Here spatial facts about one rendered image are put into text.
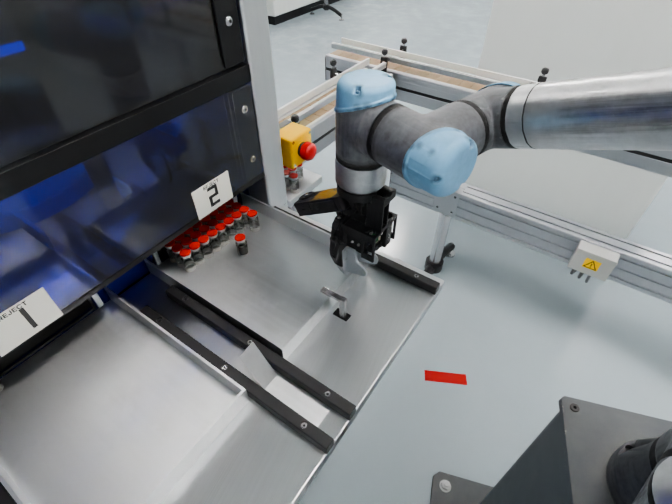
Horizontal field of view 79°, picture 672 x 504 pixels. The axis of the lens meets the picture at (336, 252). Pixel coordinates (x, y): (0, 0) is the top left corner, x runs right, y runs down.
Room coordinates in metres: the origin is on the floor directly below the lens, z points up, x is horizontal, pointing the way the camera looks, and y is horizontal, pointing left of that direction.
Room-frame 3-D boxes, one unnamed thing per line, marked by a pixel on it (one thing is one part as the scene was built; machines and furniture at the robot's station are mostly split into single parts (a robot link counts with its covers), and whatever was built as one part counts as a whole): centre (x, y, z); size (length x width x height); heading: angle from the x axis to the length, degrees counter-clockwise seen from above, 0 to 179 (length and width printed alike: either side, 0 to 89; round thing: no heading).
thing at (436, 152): (0.44, -0.11, 1.21); 0.11 x 0.11 x 0.08; 39
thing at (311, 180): (0.86, 0.13, 0.87); 0.14 x 0.13 x 0.02; 55
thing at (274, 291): (0.55, 0.15, 0.90); 0.34 x 0.26 x 0.04; 55
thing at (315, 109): (1.14, 0.05, 0.92); 0.69 x 0.16 x 0.16; 145
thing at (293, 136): (0.82, 0.10, 0.99); 0.08 x 0.07 x 0.07; 55
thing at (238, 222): (0.61, 0.24, 0.90); 0.18 x 0.02 x 0.05; 145
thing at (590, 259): (0.94, -0.84, 0.50); 0.12 x 0.05 x 0.09; 55
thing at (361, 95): (0.51, -0.04, 1.21); 0.09 x 0.08 x 0.11; 39
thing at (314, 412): (0.29, 0.08, 0.91); 0.14 x 0.03 x 0.06; 55
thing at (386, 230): (0.50, -0.04, 1.05); 0.09 x 0.08 x 0.12; 55
